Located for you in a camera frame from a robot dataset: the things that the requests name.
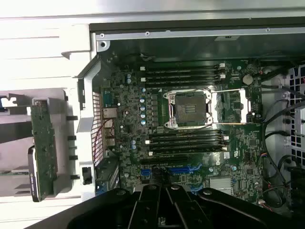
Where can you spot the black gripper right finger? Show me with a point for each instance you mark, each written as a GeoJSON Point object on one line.
{"type": "Point", "coordinates": [214, 210]}

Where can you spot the grey plastic parts rack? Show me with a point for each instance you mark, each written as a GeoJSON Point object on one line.
{"type": "Point", "coordinates": [19, 184]}

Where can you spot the green motherboard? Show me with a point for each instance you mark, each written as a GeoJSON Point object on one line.
{"type": "Point", "coordinates": [243, 148]}

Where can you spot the grey open PC case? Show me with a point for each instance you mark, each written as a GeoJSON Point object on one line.
{"type": "Point", "coordinates": [190, 33]}

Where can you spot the silver chipset heat sink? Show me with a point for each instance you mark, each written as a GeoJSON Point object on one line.
{"type": "Point", "coordinates": [220, 186]}

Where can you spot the silver socket cover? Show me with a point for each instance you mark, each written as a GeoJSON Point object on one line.
{"type": "Point", "coordinates": [231, 106]}

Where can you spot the silver coin battery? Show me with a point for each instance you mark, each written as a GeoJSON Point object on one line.
{"type": "Point", "coordinates": [247, 79]}

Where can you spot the CPU socket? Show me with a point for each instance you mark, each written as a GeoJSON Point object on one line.
{"type": "Point", "coordinates": [189, 108]}

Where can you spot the black expansion slot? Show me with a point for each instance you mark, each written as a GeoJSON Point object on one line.
{"type": "Point", "coordinates": [164, 160]}

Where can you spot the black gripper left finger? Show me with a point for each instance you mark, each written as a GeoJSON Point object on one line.
{"type": "Point", "coordinates": [107, 210]}

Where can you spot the blue expansion slot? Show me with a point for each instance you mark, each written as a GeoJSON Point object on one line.
{"type": "Point", "coordinates": [181, 170]}

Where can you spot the perforated metal drive cage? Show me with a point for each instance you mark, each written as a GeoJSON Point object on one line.
{"type": "Point", "coordinates": [297, 100]}

